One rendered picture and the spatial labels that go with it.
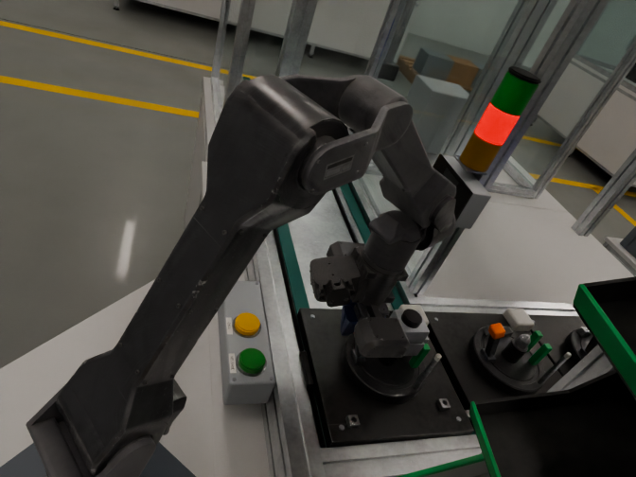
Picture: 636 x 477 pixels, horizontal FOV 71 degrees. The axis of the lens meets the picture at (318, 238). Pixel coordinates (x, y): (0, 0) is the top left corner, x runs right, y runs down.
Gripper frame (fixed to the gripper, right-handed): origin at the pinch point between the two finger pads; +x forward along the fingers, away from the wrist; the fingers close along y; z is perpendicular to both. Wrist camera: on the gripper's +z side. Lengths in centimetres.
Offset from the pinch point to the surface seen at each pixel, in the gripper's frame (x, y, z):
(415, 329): 0.1, 1.7, -9.8
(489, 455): -11.9, 24.9, -1.0
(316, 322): 11.7, -8.9, -0.4
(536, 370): 9.2, 2.9, -39.7
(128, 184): 109, -184, 41
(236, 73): -1, -82, 10
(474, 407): -12.1, 20.6, -1.8
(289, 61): -1, -105, -9
